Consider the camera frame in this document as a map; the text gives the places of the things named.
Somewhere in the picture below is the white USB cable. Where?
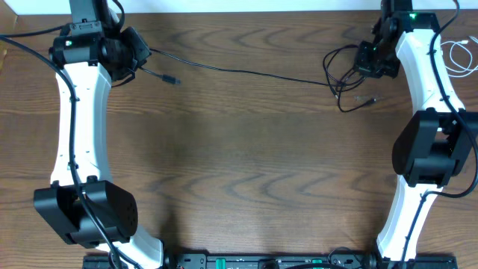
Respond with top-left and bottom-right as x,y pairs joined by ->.
440,35 -> 478,78

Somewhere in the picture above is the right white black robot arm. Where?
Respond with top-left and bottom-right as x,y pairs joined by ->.
353,7 -> 477,268

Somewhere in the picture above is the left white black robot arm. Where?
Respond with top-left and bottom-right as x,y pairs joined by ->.
34,22 -> 164,268

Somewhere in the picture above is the cardboard panel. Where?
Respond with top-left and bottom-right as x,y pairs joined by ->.
0,1 -> 18,72

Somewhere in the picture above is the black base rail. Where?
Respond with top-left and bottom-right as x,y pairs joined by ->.
82,250 -> 459,269

